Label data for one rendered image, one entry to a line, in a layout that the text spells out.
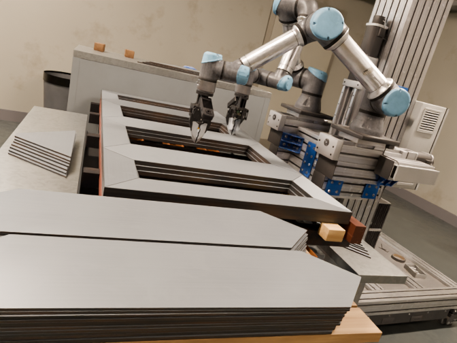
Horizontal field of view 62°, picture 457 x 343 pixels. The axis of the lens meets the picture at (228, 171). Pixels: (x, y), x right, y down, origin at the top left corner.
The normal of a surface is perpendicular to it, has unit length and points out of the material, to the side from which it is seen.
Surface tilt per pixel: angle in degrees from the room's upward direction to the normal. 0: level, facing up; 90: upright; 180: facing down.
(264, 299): 0
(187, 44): 90
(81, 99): 90
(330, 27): 86
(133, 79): 90
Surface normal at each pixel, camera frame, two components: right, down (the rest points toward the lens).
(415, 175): 0.36, 0.35
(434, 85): -0.90, -0.10
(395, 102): 0.14, 0.38
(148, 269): 0.23, -0.93
